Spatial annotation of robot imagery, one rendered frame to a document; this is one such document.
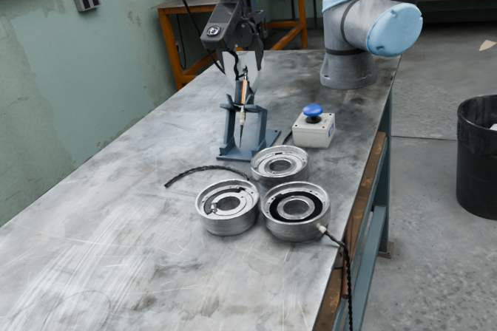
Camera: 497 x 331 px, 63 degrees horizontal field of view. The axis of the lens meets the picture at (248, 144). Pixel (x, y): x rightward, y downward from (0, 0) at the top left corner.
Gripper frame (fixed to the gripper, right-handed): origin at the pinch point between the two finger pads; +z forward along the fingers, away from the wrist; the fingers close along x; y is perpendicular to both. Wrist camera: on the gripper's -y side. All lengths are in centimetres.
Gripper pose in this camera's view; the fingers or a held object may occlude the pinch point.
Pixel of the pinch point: (244, 88)
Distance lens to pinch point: 84.2
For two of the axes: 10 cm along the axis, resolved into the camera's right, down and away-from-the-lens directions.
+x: -9.1, -0.7, 4.0
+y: 3.8, -4.8, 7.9
